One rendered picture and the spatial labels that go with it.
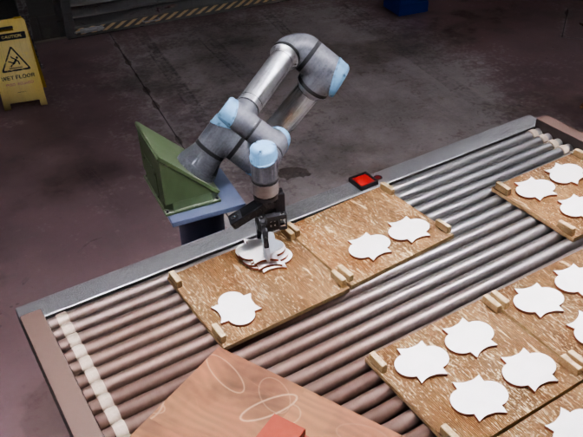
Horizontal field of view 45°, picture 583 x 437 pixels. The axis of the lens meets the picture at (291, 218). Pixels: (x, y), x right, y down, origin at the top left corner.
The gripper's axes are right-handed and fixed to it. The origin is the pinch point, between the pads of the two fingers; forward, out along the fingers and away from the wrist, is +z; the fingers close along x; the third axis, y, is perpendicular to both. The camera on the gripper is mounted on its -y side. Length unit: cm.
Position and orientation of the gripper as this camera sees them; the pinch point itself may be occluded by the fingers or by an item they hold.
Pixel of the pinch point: (262, 249)
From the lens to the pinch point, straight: 212.9
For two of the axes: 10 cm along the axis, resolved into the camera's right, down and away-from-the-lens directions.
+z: 0.3, 8.1, 5.8
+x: -2.6, -5.6, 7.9
